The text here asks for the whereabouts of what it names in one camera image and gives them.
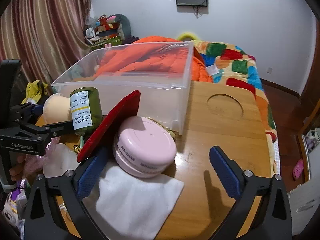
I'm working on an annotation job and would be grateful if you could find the red patterned bag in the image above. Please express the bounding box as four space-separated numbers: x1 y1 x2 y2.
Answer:
96 15 120 34

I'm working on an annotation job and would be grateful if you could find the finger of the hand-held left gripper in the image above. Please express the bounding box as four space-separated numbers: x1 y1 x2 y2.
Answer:
17 120 76 140
10 103 47 121

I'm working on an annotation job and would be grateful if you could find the person's left hand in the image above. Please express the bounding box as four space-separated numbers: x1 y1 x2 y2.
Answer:
9 154 28 178

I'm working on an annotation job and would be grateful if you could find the red case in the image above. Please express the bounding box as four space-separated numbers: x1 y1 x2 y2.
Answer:
76 90 142 163

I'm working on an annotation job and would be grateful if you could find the white cabinet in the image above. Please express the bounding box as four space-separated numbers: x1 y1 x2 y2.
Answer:
287 130 320 235

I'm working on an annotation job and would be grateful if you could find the yellow fuzzy item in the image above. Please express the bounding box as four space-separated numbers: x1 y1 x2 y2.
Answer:
177 30 200 42

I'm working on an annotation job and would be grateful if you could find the clear plastic bag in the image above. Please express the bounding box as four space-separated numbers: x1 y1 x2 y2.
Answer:
44 142 81 180

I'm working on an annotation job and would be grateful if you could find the green cardboard box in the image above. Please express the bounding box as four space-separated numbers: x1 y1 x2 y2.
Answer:
90 35 125 52

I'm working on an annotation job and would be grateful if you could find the small olive green block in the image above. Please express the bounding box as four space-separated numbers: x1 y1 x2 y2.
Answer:
168 127 182 138

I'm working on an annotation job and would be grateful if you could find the round lidded plastic container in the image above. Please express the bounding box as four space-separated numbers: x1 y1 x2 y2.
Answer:
113 116 177 178

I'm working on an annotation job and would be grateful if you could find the colourful patchwork blanket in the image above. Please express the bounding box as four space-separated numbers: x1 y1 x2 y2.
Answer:
194 40 279 180

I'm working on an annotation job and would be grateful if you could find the grey plush cushion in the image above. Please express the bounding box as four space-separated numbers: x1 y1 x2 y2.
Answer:
115 14 133 39

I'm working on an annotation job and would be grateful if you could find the yellow cloth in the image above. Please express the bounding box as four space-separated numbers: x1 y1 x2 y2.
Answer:
22 80 48 103

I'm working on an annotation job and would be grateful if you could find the pink crinkled plastic bag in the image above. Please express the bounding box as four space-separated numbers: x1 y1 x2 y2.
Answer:
24 140 53 180

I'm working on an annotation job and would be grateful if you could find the white cloth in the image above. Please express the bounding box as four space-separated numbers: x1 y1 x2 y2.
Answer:
95 161 185 239

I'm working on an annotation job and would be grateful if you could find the orange puffer jacket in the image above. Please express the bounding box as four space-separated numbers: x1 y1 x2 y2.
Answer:
94 36 214 83

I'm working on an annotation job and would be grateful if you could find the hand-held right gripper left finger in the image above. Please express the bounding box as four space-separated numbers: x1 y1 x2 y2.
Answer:
24 146 110 240

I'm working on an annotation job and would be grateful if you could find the green bottle white label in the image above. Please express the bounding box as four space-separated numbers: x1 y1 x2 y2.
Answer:
69 87 103 138

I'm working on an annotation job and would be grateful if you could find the striped pink curtain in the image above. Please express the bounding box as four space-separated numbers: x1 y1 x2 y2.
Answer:
0 0 96 92

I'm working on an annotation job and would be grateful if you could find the clear plastic storage bin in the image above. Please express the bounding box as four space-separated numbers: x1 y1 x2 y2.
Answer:
51 41 195 136

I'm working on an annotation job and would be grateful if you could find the wooden desk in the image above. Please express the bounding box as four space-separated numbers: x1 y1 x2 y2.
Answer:
35 80 273 240

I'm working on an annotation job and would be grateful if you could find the beige round sponge puff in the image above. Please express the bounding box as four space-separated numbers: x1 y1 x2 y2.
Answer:
42 94 72 125

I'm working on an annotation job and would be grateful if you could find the pink clog shoe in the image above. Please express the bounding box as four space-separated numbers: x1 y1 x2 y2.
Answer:
292 159 304 180

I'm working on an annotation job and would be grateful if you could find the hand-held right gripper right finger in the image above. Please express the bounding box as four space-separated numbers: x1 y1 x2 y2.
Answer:
209 145 293 240

